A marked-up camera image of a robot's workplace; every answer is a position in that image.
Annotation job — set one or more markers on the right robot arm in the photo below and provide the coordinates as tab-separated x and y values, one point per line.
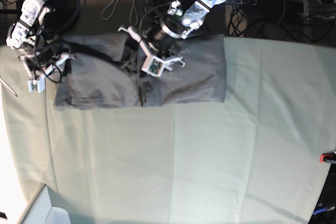
37	36

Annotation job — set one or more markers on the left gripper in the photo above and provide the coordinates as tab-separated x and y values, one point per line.
163	40

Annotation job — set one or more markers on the grey t-shirt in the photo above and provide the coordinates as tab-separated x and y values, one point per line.
106	74

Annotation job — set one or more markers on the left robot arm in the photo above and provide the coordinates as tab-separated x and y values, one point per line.
177	20

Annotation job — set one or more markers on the white bin corner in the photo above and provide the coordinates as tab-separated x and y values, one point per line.
40	209

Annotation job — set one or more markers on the red black clamp right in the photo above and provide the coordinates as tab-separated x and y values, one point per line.
329	158

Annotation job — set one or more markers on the metal rod at left edge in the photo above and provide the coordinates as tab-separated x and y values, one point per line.
8	87

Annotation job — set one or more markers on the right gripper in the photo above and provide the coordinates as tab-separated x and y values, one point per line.
45	61

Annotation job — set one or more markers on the power strip with red switch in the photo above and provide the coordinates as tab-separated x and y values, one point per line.
241	2

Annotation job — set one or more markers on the light green table cloth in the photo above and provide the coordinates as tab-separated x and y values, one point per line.
255	158

